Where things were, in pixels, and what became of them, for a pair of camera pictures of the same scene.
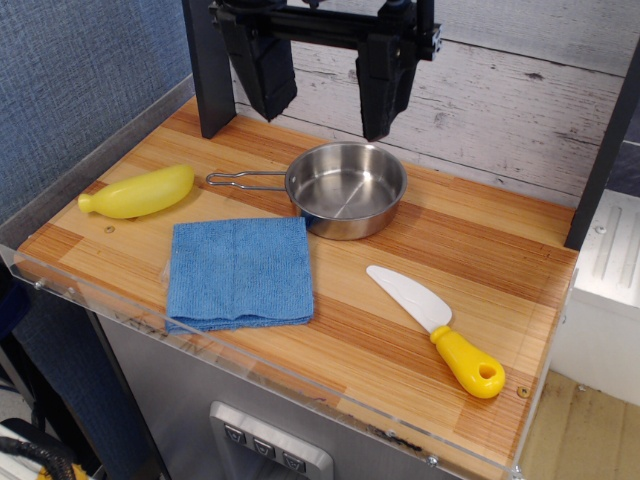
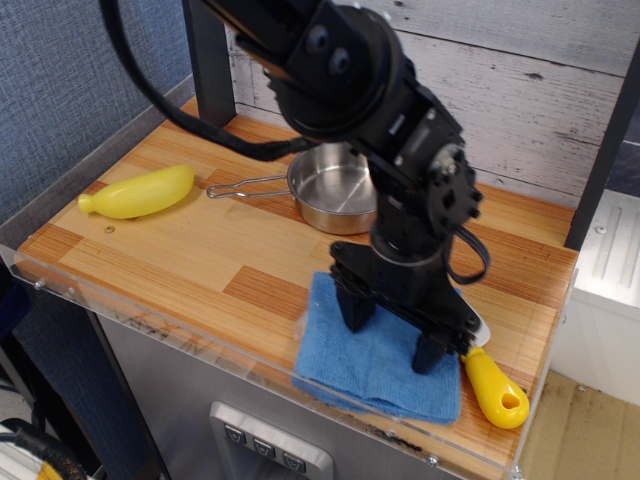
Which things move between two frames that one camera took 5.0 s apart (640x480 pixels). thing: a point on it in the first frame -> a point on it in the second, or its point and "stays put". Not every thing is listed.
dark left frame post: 213,92 stays put
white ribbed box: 598,343 stays put
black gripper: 341,22 -> 423,297
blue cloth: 224,272 -> 371,370
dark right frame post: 601,178 stays put
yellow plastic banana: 144,194 stays put
